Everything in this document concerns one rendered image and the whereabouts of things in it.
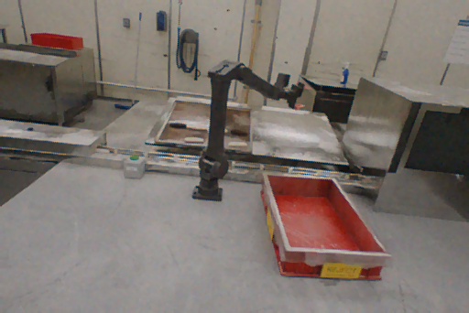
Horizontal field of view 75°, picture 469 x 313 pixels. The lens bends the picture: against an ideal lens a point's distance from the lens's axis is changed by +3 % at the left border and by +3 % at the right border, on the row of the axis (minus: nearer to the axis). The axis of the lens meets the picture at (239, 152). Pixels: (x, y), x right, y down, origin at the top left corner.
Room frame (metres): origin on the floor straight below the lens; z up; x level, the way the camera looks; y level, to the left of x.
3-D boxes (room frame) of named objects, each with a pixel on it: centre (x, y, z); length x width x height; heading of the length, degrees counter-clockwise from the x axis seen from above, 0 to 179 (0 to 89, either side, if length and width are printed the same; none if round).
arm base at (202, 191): (1.07, 0.11, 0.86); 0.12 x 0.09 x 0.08; 92
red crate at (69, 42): (4.26, 2.63, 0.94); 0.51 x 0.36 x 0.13; 96
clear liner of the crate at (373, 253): (0.93, -0.29, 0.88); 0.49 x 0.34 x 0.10; 7
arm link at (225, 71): (1.11, 0.09, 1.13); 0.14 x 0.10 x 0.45; 148
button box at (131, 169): (1.16, 0.45, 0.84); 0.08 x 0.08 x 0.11; 2
